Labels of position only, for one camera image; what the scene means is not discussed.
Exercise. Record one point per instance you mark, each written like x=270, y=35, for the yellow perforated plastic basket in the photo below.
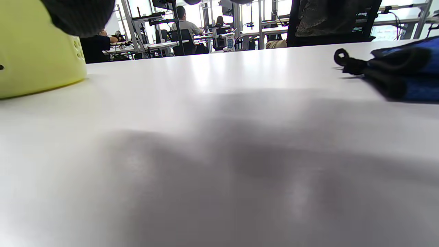
x=34, y=61

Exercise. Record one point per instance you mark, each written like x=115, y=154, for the white drink carton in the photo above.
x=230, y=43

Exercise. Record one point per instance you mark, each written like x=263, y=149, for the person's right hand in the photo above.
x=80, y=17

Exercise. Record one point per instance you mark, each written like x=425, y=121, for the grey-backed blue hand towel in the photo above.
x=423, y=89

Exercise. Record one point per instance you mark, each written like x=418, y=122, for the white desk leg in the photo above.
x=422, y=20

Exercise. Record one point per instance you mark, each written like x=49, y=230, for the grey metal post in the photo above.
x=260, y=24

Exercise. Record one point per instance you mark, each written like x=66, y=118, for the black mesh office chair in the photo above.
x=346, y=20

